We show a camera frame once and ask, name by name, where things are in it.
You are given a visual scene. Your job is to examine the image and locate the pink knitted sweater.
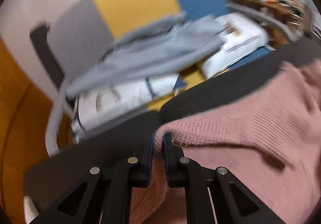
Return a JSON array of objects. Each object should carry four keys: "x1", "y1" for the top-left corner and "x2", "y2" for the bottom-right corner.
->
[{"x1": 129, "y1": 60, "x2": 320, "y2": 223}]

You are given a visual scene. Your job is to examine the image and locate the white folded towel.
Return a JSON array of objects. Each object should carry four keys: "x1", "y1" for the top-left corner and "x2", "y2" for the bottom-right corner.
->
[{"x1": 23, "y1": 196, "x2": 39, "y2": 224}]

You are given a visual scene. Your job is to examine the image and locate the grey blue garment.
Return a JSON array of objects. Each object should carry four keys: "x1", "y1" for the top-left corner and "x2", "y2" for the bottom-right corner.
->
[{"x1": 45, "y1": 12, "x2": 225, "y2": 156}]

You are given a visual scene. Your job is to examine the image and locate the grey yellow blue chair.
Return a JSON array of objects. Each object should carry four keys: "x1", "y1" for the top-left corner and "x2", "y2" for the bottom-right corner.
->
[{"x1": 29, "y1": 0, "x2": 302, "y2": 157}]

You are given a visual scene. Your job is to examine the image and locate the white printed pillow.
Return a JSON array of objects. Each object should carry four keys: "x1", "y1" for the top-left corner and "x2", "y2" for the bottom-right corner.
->
[{"x1": 71, "y1": 13, "x2": 269, "y2": 140}]

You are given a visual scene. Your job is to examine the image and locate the black rolled mat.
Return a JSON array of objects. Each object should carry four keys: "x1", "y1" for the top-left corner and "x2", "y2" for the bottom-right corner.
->
[{"x1": 29, "y1": 24, "x2": 65, "y2": 90}]

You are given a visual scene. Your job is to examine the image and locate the cluttered wooden shelf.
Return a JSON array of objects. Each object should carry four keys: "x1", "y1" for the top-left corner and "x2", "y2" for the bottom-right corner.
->
[{"x1": 229, "y1": 0, "x2": 318, "y2": 49}]

